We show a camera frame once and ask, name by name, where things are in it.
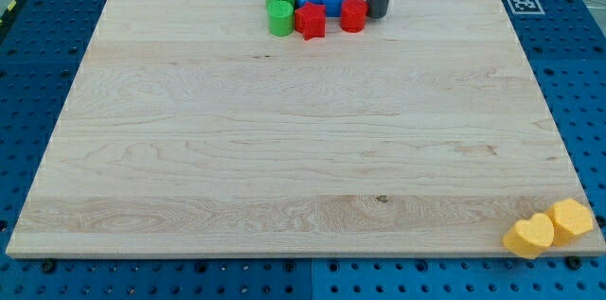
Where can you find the red star block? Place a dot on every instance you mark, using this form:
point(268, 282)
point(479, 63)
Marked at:
point(310, 21)

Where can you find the yellow heart block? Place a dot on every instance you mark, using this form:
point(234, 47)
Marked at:
point(530, 238)

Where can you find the light wooden board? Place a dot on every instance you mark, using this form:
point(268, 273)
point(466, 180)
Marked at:
point(190, 131)

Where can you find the red cylinder block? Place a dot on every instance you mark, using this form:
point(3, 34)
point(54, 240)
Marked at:
point(353, 15)

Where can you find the green cylinder block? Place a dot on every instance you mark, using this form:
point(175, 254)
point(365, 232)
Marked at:
point(280, 18)

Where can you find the yellow hexagon block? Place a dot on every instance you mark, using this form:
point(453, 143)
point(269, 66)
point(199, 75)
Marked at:
point(571, 220)

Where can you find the white fiducial marker tag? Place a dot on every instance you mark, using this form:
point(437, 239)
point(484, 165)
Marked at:
point(525, 7)

